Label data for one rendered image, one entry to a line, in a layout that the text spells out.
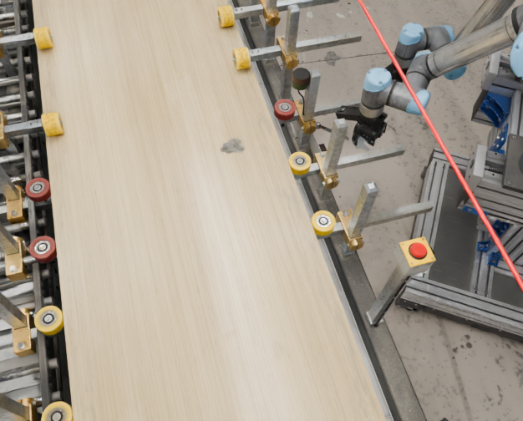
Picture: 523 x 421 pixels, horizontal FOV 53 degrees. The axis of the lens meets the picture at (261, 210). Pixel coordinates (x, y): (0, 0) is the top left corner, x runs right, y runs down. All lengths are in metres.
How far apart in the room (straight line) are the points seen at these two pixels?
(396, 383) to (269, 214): 0.67
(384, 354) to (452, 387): 0.85
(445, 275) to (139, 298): 1.46
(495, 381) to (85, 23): 2.37
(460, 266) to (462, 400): 0.60
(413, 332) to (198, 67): 1.55
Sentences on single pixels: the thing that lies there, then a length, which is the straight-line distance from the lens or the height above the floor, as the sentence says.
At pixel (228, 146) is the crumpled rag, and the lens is 1.86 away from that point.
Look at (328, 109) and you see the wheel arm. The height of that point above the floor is 0.86.
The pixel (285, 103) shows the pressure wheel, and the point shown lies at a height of 0.90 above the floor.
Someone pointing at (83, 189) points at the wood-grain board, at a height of 0.90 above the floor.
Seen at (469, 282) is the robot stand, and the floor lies 0.21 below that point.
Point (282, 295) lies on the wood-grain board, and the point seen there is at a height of 0.90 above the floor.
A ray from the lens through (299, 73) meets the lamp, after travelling 1.83.
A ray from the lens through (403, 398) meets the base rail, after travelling 1.79.
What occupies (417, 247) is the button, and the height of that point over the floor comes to 1.23.
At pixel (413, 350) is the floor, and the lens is 2.60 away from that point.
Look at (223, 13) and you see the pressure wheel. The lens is 2.25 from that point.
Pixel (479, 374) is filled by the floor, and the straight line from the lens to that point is 2.67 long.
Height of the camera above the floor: 2.39
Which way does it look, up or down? 60 degrees down
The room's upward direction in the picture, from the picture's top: 3 degrees clockwise
